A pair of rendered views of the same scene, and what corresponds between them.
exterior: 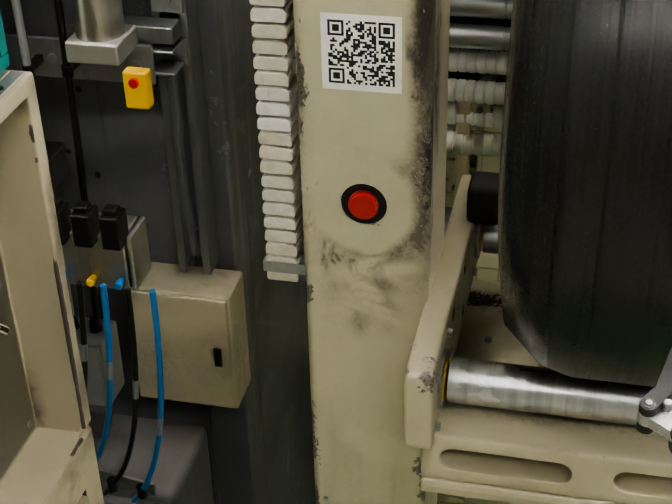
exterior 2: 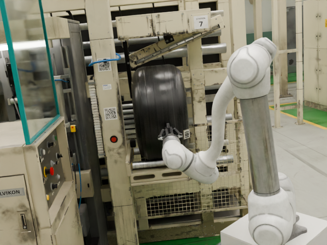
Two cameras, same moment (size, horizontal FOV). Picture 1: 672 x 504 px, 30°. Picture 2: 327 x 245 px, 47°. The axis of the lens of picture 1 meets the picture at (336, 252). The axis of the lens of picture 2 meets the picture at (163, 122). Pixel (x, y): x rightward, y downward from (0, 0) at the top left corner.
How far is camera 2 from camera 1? 1.18 m
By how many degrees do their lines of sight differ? 24
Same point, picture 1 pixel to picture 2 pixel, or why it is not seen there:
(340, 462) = (115, 192)
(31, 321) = (63, 160)
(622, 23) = (146, 96)
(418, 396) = (128, 166)
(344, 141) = (109, 128)
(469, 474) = (138, 180)
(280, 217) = (99, 145)
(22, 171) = (62, 132)
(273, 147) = (98, 132)
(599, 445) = (158, 170)
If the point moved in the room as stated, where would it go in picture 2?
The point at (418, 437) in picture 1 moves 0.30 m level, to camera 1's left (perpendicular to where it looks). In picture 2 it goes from (129, 173) to (77, 183)
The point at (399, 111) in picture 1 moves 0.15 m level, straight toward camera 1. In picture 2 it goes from (117, 122) to (120, 127)
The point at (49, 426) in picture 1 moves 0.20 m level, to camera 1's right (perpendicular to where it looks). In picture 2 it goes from (66, 181) to (102, 174)
